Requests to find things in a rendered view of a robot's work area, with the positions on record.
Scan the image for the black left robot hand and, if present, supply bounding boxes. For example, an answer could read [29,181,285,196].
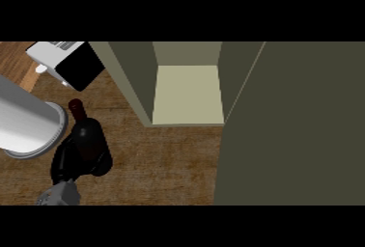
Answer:
[50,130,113,186]

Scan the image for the dark wine bottle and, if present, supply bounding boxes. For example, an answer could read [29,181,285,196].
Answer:
[66,97,108,162]

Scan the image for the olive green cabinet door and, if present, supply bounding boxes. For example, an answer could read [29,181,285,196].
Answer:
[212,41,365,206]

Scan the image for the white and black toaster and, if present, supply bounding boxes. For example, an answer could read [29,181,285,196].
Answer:
[23,41,106,93]

